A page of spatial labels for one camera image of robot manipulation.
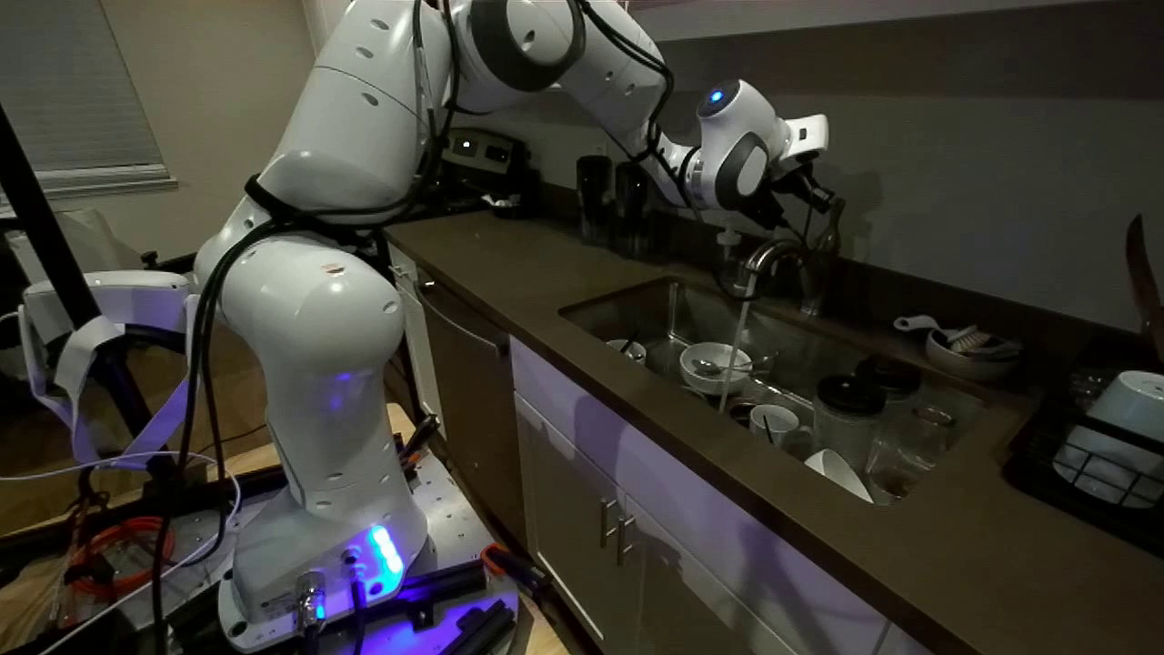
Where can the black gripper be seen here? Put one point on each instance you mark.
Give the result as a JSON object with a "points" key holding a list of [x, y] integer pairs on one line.
{"points": [[766, 205]]}

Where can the chrome kitchen tap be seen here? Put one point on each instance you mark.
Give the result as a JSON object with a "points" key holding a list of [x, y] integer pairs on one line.
{"points": [[777, 268]]}

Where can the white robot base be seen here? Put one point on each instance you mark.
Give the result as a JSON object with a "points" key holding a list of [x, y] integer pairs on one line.
{"points": [[296, 572]]}

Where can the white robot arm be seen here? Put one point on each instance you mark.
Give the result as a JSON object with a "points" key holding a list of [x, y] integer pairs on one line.
{"points": [[357, 154]]}

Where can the soap dispenser bottle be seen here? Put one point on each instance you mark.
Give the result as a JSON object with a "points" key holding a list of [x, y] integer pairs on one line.
{"points": [[822, 254]]}

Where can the dark tumbler on counter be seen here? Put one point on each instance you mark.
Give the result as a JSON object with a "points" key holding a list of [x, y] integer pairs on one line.
{"points": [[594, 196]]}

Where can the white bowl in sink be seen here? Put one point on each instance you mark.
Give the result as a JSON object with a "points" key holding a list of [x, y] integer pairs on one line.
{"points": [[715, 367]]}

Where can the small white cup in sink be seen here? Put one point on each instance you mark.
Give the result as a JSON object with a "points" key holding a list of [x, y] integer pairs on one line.
{"points": [[773, 421]]}

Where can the black round lid in sink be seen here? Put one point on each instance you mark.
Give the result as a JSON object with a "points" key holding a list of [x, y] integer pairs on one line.
{"points": [[847, 394]]}

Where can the stainless steel sink basin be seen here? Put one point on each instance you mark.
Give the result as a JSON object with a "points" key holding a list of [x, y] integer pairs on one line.
{"points": [[891, 452]]}

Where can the black stove appliance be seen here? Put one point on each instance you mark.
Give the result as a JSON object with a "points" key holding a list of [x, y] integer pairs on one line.
{"points": [[483, 167]]}

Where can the white bowl on counter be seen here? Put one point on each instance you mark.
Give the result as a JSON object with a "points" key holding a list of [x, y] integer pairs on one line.
{"points": [[977, 354]]}

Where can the white plate piece in sink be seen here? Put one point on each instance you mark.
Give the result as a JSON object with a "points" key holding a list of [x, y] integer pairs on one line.
{"points": [[834, 467]]}

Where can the lower cabinet doors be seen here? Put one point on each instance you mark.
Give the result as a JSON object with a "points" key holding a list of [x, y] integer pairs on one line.
{"points": [[659, 560]]}

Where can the black dish rack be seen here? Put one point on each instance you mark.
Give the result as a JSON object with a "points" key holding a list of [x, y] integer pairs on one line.
{"points": [[1093, 469]]}

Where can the white bowl in rack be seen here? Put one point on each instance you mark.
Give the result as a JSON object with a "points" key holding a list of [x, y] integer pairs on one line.
{"points": [[1131, 400]]}

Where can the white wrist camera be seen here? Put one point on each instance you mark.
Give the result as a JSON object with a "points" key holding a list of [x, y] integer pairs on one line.
{"points": [[804, 134]]}

